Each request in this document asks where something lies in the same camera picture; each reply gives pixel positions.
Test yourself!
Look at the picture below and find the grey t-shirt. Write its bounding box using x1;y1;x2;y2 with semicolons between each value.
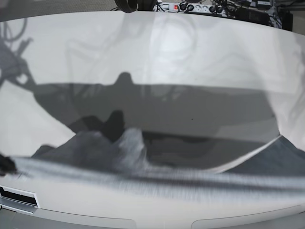
13;128;305;201

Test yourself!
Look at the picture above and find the white power strip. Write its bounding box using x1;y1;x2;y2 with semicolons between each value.
153;2;226;15

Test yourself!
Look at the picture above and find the black power adapter box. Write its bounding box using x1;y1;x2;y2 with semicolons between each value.
235;8;269;26

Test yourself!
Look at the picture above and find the black cable bundle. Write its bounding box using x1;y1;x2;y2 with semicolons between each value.
108;0;158;14

